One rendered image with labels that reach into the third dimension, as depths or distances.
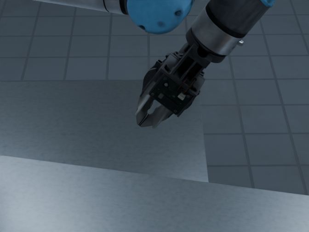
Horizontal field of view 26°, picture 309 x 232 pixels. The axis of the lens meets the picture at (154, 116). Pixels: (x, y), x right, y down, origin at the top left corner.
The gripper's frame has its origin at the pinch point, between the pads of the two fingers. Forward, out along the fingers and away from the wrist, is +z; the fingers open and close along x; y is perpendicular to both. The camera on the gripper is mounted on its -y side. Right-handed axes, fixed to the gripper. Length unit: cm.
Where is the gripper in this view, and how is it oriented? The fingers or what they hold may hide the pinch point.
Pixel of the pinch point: (144, 118)
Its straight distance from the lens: 116.2
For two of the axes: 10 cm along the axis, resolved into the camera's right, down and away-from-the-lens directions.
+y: -2.7, 4.7, -8.4
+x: 8.0, 6.0, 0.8
